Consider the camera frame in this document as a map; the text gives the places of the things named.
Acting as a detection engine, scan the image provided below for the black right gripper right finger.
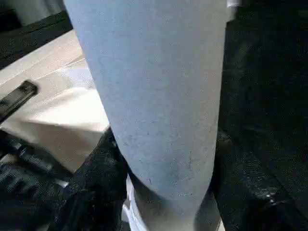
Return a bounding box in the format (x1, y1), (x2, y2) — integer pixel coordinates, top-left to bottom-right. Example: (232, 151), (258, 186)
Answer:
(209, 129), (308, 231)

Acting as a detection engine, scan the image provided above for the white plastic table leg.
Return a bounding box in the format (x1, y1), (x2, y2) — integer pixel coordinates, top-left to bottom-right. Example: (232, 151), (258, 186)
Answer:
(63, 0), (229, 231)

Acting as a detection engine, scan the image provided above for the white plastic table top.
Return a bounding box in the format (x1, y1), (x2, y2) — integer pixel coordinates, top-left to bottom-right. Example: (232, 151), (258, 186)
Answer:
(0, 29), (133, 217)

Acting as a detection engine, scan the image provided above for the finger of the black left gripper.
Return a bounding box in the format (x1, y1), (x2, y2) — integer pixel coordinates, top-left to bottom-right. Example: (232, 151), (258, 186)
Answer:
(0, 129), (73, 186)
(0, 80), (39, 123)

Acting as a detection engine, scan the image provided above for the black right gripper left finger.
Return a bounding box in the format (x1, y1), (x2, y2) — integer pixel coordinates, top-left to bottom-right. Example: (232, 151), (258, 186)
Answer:
(47, 126), (133, 231)

